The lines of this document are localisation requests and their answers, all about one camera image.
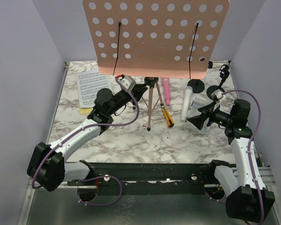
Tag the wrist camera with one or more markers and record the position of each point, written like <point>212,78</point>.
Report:
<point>217,96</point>
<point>125,82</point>

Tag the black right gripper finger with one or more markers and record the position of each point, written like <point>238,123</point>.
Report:
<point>198,121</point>
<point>206,107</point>

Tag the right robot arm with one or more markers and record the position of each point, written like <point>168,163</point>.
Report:
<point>247,196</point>

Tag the clear plastic compartment box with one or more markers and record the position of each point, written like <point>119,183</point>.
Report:
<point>196,104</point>

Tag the pink tripod music stand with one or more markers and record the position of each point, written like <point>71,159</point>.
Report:
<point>155,38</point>

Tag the pink microphone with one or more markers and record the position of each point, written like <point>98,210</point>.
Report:
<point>166,89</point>

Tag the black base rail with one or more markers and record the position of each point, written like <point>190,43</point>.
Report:
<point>131,178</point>

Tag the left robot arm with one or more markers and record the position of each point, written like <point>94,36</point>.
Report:
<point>72,140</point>

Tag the black microphone stand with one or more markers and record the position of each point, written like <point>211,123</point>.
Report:
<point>224,74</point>
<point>196,84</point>

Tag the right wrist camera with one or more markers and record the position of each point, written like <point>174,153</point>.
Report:
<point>217,96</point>

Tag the white sheet music page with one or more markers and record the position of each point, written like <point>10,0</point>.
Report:
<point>88,85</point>

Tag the yellow sheet music page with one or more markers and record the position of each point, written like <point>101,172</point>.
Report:
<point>83,111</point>

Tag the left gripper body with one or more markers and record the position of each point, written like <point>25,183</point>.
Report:
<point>121,100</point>

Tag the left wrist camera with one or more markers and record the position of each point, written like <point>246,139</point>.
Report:
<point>125,82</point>

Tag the yellow utility knife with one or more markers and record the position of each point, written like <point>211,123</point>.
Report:
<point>167,116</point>

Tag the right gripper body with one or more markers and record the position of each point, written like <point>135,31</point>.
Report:
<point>207,116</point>

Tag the white microphone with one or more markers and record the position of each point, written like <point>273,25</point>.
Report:
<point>187,97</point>

